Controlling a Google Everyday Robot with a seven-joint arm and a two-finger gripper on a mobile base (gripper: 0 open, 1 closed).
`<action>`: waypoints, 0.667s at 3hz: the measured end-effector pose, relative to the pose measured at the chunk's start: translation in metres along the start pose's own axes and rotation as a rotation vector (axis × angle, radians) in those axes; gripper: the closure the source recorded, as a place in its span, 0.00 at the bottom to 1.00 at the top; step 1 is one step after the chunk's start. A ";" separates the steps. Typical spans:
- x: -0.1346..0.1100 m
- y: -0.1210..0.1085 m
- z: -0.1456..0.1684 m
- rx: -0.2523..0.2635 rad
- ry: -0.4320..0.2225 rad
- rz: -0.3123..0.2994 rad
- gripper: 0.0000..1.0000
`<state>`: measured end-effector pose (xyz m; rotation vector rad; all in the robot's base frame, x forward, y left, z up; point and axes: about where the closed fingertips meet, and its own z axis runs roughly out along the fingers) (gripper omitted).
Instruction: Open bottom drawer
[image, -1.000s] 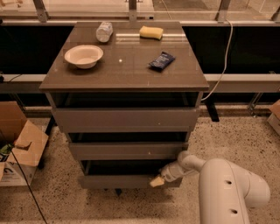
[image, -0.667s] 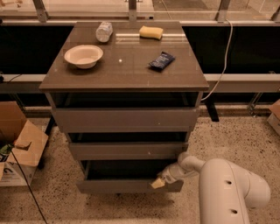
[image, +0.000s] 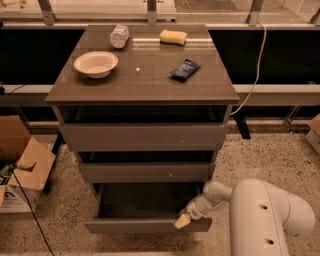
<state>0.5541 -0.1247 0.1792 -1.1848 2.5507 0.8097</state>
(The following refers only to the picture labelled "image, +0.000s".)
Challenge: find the dark blue snack packet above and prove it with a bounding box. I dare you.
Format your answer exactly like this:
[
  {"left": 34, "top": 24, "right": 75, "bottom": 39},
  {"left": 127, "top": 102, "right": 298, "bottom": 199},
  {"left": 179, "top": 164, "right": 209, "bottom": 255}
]
[{"left": 170, "top": 59, "right": 200, "bottom": 81}]

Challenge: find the grey drawer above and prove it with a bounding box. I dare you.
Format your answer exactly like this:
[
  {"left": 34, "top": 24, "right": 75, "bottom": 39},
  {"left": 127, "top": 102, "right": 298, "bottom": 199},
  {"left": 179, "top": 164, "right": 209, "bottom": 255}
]
[
  {"left": 60, "top": 123, "right": 227, "bottom": 152},
  {"left": 85, "top": 182, "right": 212, "bottom": 234},
  {"left": 79, "top": 162, "right": 215, "bottom": 183}
]

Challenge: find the yellow sponge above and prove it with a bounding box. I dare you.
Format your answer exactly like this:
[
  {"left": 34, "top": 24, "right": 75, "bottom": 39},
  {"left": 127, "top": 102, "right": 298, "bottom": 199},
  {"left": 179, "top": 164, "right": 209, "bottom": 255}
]
[{"left": 159, "top": 30, "right": 187, "bottom": 46}]

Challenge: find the cardboard box at right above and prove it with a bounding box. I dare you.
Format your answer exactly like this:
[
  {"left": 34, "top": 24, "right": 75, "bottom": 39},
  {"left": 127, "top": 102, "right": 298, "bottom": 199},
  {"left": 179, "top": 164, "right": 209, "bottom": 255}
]
[{"left": 306, "top": 114, "right": 320, "bottom": 155}]

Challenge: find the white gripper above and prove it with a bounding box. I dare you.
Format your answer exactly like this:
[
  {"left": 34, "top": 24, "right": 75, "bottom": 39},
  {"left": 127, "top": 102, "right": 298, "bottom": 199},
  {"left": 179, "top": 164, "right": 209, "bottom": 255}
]
[{"left": 174, "top": 197, "right": 211, "bottom": 229}]

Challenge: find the grey bottom drawer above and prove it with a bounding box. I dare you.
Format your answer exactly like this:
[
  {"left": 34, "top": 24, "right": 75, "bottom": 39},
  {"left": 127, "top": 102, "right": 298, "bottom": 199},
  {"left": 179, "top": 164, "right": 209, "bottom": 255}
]
[{"left": 85, "top": 182, "right": 212, "bottom": 234}]

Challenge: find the grey drawer cabinet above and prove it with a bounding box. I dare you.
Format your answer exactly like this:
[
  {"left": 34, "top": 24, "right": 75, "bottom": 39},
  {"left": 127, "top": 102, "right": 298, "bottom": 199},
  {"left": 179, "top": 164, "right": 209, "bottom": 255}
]
[{"left": 45, "top": 24, "right": 240, "bottom": 188}]

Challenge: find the grey middle drawer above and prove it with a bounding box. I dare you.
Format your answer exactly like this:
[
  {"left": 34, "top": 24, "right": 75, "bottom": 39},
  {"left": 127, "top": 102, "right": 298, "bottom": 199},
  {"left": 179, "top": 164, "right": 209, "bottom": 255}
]
[{"left": 79, "top": 162, "right": 215, "bottom": 183}]

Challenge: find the open cardboard box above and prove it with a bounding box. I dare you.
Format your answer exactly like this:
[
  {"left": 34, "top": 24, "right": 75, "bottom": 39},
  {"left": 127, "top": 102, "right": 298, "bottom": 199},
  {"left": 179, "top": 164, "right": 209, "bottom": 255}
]
[{"left": 0, "top": 116, "right": 55, "bottom": 213}]

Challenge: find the grey top drawer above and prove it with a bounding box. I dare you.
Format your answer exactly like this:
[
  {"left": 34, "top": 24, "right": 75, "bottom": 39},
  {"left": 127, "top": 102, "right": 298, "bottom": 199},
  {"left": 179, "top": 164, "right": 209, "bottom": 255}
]
[{"left": 60, "top": 123, "right": 227, "bottom": 152}]

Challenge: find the clear plastic bottle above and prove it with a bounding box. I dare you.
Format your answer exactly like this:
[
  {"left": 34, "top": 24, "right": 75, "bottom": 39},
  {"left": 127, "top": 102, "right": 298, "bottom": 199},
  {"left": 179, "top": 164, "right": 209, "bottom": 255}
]
[{"left": 110, "top": 25, "right": 129, "bottom": 49}]

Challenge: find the white paper bowl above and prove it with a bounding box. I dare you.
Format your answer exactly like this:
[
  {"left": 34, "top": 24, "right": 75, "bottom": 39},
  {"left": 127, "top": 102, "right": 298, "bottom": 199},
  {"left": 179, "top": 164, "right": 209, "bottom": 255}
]
[{"left": 73, "top": 51, "right": 118, "bottom": 79}]

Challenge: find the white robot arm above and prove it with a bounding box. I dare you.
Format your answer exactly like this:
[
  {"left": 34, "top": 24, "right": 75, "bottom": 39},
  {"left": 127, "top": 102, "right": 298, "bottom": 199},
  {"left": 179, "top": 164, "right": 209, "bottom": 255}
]
[{"left": 174, "top": 178, "right": 316, "bottom": 256}]

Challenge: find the white cable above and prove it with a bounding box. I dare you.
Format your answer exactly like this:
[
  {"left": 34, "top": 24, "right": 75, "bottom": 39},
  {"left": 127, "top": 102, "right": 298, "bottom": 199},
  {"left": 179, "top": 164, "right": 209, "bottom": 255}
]
[{"left": 229, "top": 22, "right": 268, "bottom": 117}]

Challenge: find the black cable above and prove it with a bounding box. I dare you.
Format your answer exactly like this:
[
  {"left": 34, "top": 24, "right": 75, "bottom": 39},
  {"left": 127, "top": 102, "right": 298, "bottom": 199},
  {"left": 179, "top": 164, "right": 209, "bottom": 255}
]
[{"left": 0, "top": 146, "right": 56, "bottom": 256}]

